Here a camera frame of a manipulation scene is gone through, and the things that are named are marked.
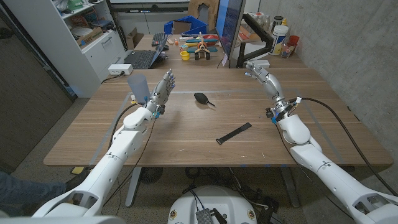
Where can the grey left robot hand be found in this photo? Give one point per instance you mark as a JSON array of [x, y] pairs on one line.
[[161, 91]]

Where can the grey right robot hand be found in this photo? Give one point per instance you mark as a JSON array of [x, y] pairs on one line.
[[270, 85]]

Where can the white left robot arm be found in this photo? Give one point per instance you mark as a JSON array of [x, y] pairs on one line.
[[115, 161]]

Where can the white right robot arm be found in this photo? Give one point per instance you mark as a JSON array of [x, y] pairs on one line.
[[329, 174]]

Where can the translucent blue plastic cup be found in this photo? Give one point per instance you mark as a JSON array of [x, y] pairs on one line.
[[138, 87]]

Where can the black rubber air blower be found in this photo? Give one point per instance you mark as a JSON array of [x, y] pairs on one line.
[[201, 98]]

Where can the small yellow cup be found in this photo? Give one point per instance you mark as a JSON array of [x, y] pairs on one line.
[[185, 56]]

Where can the red cup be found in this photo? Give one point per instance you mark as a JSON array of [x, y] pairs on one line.
[[293, 40]]

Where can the flat white box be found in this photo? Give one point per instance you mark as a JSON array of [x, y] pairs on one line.
[[262, 62]]

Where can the open black laptop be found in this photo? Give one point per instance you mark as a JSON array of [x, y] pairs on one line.
[[141, 58]]

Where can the clear glass jar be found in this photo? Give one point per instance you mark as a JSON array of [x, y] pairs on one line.
[[287, 49]]

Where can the white wipes canister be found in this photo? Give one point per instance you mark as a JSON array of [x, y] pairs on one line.
[[278, 40]]

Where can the white power strip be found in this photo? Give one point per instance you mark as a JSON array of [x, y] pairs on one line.
[[119, 68]]

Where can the paper note on monitor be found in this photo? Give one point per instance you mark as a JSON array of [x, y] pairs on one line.
[[224, 59]]

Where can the black keyboard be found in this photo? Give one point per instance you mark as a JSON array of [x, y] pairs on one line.
[[158, 39]]

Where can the colourful product boxes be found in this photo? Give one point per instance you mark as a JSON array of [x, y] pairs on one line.
[[247, 33]]

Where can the wooden toy airplane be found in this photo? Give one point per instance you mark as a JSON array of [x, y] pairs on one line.
[[202, 48]]

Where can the brown cardboard box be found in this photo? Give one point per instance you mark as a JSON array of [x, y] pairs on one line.
[[133, 39]]

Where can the dark lidded bottle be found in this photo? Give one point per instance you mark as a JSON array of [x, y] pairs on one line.
[[277, 21]]

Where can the red bowl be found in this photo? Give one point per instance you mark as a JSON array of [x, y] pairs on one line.
[[211, 40]]

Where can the computer monitor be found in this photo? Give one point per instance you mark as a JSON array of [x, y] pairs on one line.
[[229, 25]]

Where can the blue plastic bin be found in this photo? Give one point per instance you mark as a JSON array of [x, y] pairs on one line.
[[196, 23]]

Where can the black floor fan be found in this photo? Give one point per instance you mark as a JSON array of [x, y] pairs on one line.
[[151, 175]]

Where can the white shelf cabinet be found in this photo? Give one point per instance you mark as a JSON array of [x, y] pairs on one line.
[[81, 62]]

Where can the grey table leg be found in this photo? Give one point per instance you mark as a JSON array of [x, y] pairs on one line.
[[289, 186], [133, 186]]

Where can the yellow pad on floor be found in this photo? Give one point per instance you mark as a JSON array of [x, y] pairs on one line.
[[77, 170]]

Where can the white robot torso base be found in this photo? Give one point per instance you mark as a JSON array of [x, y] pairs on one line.
[[214, 200]]

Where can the person leg in jeans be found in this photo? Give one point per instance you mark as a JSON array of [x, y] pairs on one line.
[[28, 193]]

